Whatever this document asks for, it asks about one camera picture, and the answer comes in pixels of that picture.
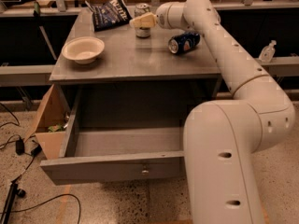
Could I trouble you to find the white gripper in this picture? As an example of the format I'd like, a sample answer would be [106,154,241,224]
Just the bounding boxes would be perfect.
[129,2,189,30]

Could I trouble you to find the silver green 7up can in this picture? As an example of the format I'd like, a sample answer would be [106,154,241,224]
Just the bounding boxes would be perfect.
[135,3,150,38]

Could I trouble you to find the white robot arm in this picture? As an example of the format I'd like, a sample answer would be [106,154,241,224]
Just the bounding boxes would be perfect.
[130,0,295,224]

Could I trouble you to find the blue pepsi can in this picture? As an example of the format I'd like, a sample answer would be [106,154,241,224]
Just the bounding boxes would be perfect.
[168,32,200,54]

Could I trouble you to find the grey open top drawer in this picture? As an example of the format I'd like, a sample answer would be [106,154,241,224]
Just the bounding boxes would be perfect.
[41,90,186,185]

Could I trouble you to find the dark blue chip bag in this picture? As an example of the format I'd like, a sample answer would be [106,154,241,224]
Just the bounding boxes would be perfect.
[85,0,132,32]

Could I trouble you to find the grey cabinet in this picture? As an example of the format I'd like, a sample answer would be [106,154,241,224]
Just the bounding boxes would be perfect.
[50,9,221,130]

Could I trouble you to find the white bowl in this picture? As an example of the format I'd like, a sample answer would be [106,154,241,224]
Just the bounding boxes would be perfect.
[62,36,105,64]

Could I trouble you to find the clear sanitizer bottle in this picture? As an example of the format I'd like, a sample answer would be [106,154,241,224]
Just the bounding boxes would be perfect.
[259,40,277,63]

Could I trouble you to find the cardboard box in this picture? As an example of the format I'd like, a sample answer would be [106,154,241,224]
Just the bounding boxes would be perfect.
[24,85,70,160]

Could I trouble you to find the black power adapter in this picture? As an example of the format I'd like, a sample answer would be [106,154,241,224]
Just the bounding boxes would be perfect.
[16,139,24,155]

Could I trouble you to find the black tripod leg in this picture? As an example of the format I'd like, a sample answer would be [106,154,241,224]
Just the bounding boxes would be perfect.
[0,182,26,224]

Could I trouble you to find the black floor cable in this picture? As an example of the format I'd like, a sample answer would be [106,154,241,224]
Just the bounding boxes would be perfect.
[0,193,82,224]

